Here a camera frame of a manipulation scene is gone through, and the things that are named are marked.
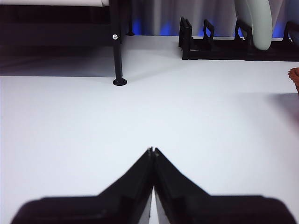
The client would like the black dish rack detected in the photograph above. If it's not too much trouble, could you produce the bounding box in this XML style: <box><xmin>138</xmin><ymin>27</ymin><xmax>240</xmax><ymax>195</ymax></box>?
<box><xmin>178</xmin><ymin>17</ymin><xmax>299</xmax><ymax>61</ymax></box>

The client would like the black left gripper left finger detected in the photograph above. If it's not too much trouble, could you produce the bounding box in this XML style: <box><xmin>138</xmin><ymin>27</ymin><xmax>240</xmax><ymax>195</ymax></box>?
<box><xmin>10</xmin><ymin>147</ymin><xmax>154</xmax><ymax>224</ymax></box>

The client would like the brown wicker basket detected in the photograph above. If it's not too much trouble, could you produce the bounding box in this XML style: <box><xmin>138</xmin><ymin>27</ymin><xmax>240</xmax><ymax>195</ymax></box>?
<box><xmin>287</xmin><ymin>67</ymin><xmax>299</xmax><ymax>94</ymax></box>

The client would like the pale green plate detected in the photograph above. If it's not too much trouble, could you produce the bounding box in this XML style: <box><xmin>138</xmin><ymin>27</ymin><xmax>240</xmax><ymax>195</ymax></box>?
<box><xmin>235</xmin><ymin>0</ymin><xmax>273</xmax><ymax>51</ymax></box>

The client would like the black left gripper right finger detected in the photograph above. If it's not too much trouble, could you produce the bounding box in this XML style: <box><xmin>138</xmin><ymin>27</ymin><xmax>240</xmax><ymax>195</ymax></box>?
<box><xmin>153</xmin><ymin>147</ymin><xmax>294</xmax><ymax>224</ymax></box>

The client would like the black metal shelf frame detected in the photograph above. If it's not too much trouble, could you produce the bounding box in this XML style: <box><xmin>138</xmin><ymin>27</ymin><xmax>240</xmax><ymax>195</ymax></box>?
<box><xmin>0</xmin><ymin>0</ymin><xmax>135</xmax><ymax>87</ymax></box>

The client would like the grey curtain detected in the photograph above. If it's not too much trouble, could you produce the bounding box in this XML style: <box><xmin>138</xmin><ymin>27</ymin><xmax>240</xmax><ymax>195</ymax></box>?
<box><xmin>121</xmin><ymin>0</ymin><xmax>299</xmax><ymax>37</ymax></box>

